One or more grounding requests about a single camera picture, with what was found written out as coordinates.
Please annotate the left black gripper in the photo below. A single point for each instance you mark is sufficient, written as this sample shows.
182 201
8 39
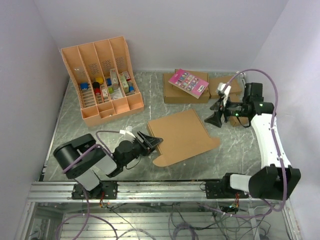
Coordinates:
150 140

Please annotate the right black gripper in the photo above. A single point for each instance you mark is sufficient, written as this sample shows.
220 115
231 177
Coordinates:
215 119

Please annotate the large cardboard box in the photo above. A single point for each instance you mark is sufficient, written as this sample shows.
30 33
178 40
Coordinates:
184 136

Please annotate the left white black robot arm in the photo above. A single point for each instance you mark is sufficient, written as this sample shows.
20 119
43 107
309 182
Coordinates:
78 157

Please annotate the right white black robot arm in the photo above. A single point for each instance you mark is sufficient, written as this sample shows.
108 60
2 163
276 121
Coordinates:
276 179

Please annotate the small folded cardboard box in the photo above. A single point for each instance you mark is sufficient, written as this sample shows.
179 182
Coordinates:
234 122

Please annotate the folded cardboard box middle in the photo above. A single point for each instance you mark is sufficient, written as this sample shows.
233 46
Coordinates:
218 83

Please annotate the folded cardboard box under book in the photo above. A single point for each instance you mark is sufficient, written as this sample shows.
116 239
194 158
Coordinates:
174 95

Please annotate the pink paperback book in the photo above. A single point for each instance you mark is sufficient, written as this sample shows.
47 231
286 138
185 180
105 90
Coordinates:
190 82

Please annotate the green white small carton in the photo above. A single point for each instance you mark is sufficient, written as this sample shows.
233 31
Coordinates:
124 83

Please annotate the peach plastic file organizer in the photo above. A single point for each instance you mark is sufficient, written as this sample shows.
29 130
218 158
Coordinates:
94 70

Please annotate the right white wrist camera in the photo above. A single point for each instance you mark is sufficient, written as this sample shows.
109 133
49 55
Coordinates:
223 91

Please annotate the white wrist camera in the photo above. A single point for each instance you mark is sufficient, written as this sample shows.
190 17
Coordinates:
223 91
127 134

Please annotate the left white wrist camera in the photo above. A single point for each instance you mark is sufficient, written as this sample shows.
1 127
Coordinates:
127 134

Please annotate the aluminium mounting rail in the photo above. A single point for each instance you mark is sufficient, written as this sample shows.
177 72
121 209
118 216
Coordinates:
127 192

